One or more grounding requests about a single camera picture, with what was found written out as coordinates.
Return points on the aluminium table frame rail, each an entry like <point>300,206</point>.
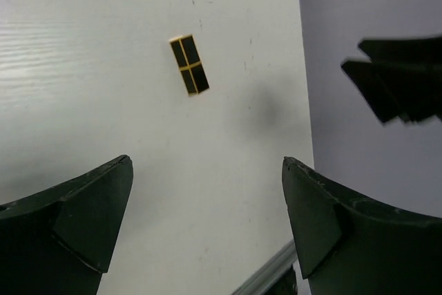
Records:
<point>276,276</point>

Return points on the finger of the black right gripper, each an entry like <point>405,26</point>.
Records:
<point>424,50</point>
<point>411,92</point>

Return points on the black gold lipstick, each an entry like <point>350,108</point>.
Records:
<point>189,64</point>

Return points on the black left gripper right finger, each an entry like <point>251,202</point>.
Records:
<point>349,243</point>

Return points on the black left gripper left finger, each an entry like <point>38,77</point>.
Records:
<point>61,240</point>

